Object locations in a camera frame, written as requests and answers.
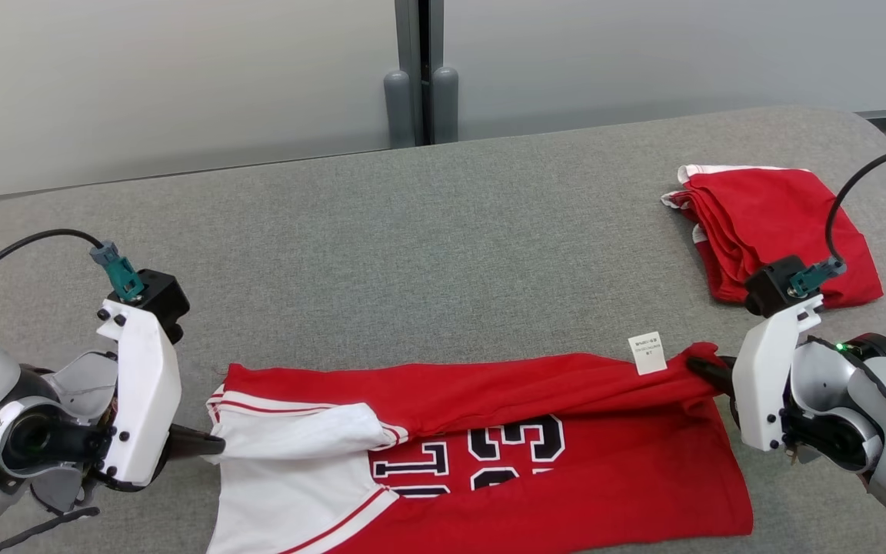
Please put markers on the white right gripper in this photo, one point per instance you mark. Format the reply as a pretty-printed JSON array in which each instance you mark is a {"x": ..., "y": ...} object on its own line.
[{"x": 762, "y": 385}]

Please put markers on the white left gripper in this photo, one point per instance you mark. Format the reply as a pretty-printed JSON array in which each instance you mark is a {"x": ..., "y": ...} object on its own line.
[{"x": 147, "y": 392}]

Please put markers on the red white basketball jersey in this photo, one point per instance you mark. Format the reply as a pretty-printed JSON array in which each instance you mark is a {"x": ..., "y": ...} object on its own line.
[{"x": 604, "y": 477}]

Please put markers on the red garment stack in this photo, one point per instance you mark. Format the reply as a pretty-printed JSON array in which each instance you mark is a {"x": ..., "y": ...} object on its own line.
[{"x": 766, "y": 223}]

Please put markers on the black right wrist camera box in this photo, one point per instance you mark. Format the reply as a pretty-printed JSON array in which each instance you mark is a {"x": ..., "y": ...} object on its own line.
[{"x": 770, "y": 285}]

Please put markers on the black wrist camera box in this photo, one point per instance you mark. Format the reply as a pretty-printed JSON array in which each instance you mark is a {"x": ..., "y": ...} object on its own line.
[
  {"x": 158, "y": 300},
  {"x": 770, "y": 285}
]

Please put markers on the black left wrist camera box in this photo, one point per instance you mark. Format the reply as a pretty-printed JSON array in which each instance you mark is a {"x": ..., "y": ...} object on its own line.
[{"x": 158, "y": 300}]

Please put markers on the grey door frame post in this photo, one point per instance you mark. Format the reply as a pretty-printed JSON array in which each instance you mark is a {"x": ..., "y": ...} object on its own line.
[{"x": 421, "y": 77}]

